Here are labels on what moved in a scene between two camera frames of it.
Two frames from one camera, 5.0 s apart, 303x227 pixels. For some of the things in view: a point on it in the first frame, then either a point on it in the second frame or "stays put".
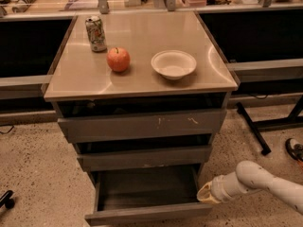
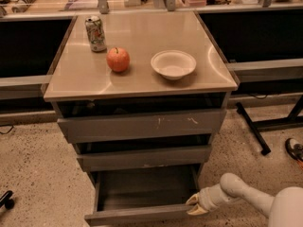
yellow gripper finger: (204, 194) -> (193, 200)
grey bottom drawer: (131, 194) stays put
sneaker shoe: (294, 148) stays put
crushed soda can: (96, 33) stays put
